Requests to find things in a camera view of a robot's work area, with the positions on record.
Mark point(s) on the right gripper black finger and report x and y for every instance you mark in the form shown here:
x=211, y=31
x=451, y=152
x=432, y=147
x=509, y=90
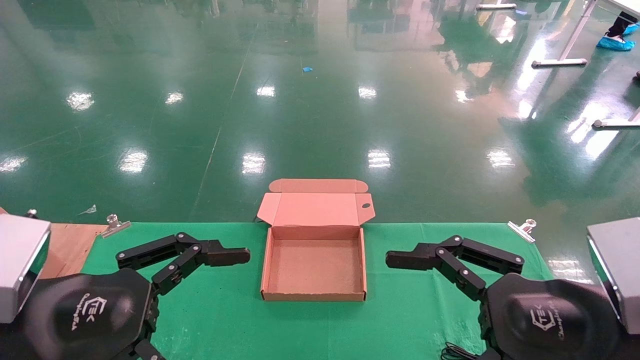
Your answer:
x=410, y=259

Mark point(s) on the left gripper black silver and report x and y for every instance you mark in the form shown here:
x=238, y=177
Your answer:
x=85, y=315

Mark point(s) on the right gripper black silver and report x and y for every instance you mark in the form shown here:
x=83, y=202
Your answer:
x=550, y=320

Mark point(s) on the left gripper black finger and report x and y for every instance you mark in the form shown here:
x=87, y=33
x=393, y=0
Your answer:
x=225, y=255

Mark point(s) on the open brown cardboard box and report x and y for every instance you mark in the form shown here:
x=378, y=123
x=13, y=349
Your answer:
x=315, y=265

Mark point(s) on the green table cloth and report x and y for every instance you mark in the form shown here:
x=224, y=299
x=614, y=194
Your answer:
x=215, y=310

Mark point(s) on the metal binder clip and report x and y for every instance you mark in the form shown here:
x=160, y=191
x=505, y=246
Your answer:
x=522, y=230
x=114, y=227

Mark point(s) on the white scrap of litter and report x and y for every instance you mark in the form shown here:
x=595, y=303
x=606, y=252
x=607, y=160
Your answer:
x=89, y=210

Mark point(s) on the right wrist silver housing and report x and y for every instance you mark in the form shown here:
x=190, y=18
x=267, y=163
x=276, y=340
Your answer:
x=620, y=260

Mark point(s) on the white table foot bar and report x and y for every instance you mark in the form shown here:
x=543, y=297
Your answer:
x=615, y=123
x=495, y=6

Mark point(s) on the white table leg with foot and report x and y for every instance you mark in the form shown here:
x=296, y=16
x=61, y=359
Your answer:
x=560, y=62

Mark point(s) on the dark trouser leg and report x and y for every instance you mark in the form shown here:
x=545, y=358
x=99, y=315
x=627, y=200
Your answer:
x=621, y=24

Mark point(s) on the white table top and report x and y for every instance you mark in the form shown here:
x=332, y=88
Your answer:
x=631, y=5

